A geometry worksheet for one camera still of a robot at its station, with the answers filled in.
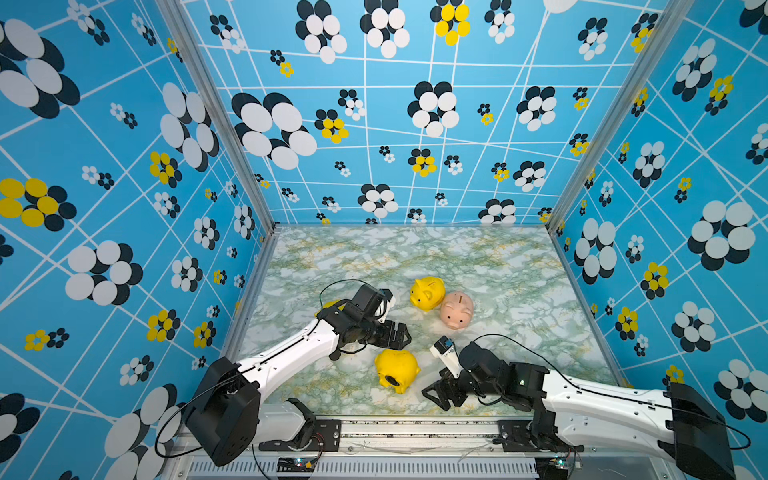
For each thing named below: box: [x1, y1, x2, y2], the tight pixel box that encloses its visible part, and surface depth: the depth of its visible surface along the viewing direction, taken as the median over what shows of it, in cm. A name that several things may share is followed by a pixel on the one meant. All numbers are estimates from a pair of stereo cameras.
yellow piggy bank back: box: [410, 276, 446, 312], surface depth 93 cm
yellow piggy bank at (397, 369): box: [375, 349, 421, 394], surface depth 79 cm
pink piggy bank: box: [440, 291, 474, 330], surface depth 88 cm
